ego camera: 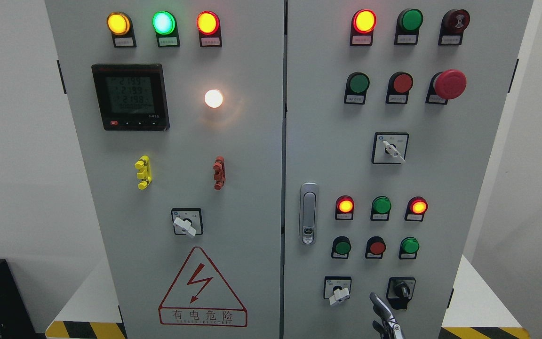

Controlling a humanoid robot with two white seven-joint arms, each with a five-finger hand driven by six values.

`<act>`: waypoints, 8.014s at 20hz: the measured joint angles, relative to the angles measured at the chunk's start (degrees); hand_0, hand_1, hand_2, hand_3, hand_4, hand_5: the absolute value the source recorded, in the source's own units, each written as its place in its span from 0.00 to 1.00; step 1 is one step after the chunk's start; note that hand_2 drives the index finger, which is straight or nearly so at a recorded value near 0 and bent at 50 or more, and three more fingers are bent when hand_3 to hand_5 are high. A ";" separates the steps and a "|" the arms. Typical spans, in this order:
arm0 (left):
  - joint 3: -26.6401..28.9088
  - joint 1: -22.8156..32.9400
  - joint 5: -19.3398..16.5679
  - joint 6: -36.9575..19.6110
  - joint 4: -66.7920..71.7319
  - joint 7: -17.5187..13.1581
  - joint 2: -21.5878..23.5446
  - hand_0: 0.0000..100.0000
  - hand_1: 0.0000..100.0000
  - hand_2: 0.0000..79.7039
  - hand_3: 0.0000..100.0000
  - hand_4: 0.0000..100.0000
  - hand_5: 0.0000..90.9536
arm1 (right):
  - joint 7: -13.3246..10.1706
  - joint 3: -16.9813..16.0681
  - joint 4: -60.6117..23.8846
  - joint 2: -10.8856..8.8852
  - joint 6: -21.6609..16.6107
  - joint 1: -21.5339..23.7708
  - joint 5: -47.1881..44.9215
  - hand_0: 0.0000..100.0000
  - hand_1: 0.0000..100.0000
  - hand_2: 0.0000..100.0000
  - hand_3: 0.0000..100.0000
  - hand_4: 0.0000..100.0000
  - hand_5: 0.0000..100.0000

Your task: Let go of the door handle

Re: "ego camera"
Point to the red lit light top right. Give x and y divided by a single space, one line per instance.
364 21

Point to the green light top right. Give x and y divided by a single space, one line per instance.
410 20

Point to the red terminal connector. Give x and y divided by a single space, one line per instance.
219 173

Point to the green light lower middle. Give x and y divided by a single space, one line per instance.
381 205

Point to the yellow indicator light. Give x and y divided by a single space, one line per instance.
118 23

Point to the grey cabinet door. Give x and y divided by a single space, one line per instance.
330 138
241 222

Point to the red lit light lower right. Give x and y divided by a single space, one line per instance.
417 205

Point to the red electric warning sticker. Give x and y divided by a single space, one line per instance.
201 296

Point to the red lit light lower left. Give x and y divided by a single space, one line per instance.
344 205

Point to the yellow terminal connector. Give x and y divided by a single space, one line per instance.
144 173

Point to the red emergency stop button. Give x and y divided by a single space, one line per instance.
449 84

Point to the dark red buzzer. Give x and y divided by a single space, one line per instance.
456 21

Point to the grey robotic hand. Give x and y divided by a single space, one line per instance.
389 328

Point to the green button bottom left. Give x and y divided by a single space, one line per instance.
341 247

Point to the grey left cabinet door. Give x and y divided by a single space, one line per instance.
241 222

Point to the lower white selector switch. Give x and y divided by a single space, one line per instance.
336 289

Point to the green lit indicator light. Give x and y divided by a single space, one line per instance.
164 23

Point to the black digital power meter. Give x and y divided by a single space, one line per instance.
131 97

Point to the silver door handle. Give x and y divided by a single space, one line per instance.
308 208

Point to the left rotary selector switch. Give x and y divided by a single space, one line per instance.
187 221

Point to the green push button upper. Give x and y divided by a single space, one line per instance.
358 83

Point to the red push button upper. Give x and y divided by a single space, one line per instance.
400 83

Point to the upper right selector switch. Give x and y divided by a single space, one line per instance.
390 148

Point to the red button bottom middle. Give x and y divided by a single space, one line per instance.
375 248

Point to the black knob selector switch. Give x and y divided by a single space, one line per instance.
400 292

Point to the green button bottom right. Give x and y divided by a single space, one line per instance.
409 246

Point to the red lit indicator light left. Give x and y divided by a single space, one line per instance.
208 23

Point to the white indicator light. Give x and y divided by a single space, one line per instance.
213 98

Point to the grey right cabinet door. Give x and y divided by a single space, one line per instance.
330 138

